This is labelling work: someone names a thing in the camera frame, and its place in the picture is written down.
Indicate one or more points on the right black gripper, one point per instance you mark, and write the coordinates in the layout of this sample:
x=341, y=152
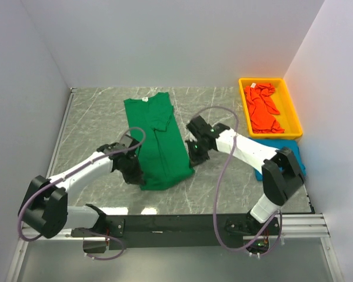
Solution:
x=196, y=151

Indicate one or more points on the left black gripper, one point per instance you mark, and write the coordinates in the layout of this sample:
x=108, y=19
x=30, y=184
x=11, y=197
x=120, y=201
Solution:
x=132, y=173

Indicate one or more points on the green t-shirt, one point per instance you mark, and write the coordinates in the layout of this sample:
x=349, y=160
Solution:
x=163, y=156

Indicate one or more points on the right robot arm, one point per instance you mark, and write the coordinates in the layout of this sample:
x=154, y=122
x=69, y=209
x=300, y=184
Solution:
x=281, y=173

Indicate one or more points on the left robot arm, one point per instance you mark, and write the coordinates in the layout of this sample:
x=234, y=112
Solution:
x=45, y=207

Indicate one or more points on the black base beam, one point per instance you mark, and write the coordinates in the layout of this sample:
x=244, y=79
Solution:
x=189, y=230

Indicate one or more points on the orange t-shirt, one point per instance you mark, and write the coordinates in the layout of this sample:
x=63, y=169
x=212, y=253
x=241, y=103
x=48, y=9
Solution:
x=262, y=109

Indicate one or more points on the blue folded t-shirt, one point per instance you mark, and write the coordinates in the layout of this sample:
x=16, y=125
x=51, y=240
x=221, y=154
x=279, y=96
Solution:
x=279, y=144

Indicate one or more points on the yellow plastic bin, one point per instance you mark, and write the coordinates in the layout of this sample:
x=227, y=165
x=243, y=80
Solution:
x=288, y=118

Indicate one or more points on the aluminium frame rail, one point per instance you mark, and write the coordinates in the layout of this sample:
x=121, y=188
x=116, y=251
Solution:
x=294, y=226

